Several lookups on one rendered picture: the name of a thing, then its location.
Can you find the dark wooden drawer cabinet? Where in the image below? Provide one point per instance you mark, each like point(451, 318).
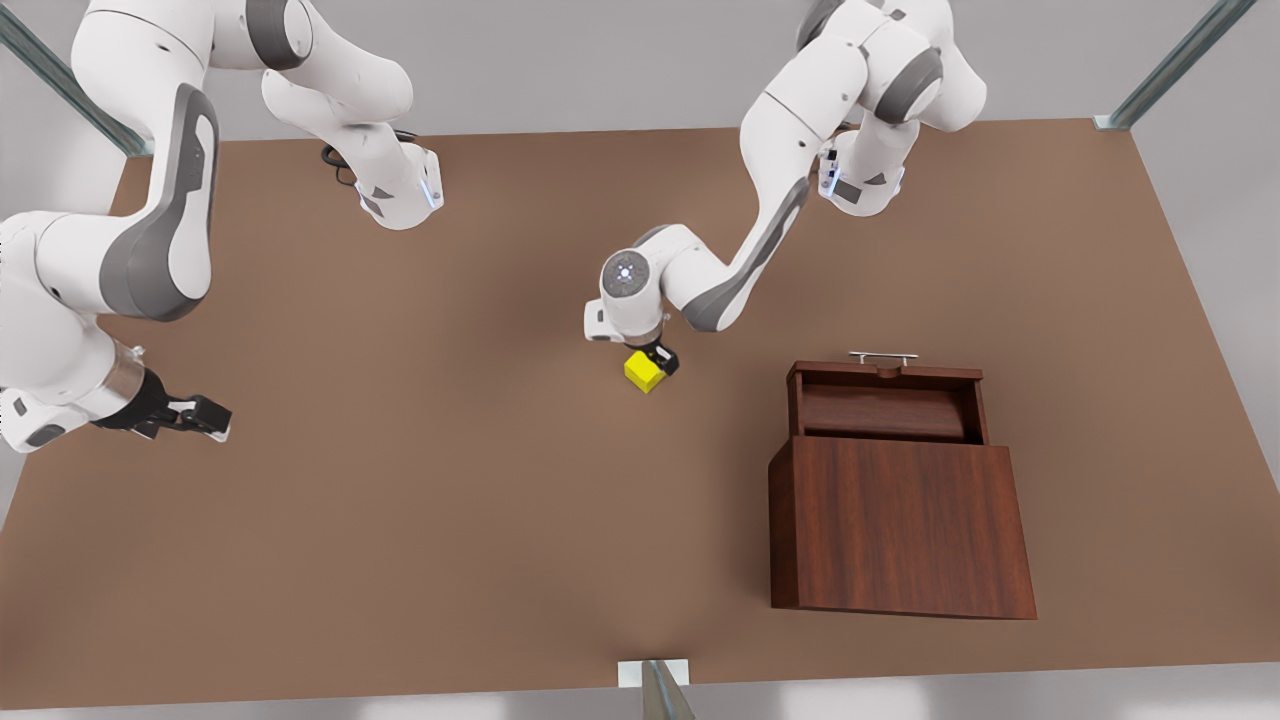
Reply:
point(900, 530)

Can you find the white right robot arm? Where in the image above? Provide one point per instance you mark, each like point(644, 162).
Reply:
point(160, 240)

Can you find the silver frame post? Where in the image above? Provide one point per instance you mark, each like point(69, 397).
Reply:
point(1175, 65)
point(70, 85)
point(662, 690)

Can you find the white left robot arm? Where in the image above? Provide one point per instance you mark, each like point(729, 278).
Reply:
point(780, 170)

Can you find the yellow square block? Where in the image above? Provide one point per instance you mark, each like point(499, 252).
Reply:
point(643, 372)

